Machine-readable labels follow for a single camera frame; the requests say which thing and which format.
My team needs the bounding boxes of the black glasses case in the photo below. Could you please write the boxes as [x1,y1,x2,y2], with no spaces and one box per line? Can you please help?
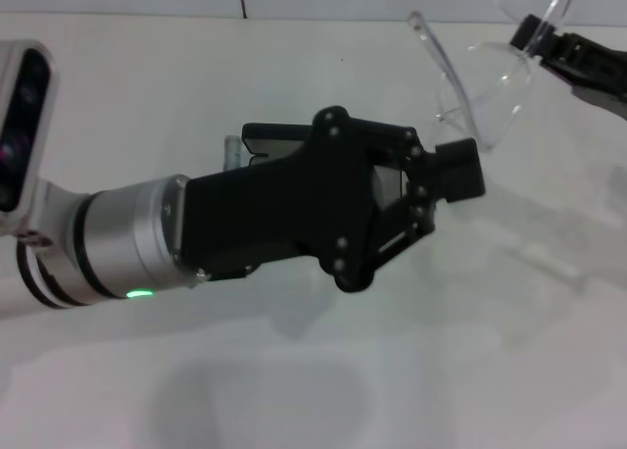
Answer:
[241,122,409,213]

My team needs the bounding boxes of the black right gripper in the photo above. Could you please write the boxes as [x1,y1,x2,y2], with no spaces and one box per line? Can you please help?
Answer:
[507,14,627,103]

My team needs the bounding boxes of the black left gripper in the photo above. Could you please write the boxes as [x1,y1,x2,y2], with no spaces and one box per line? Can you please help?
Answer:
[173,104,377,294]

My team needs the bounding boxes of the clear white glasses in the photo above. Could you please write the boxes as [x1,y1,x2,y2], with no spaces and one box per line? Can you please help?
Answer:
[407,0,582,154]

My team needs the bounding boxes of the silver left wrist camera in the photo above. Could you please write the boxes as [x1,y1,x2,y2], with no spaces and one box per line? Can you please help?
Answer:
[0,39,61,223]

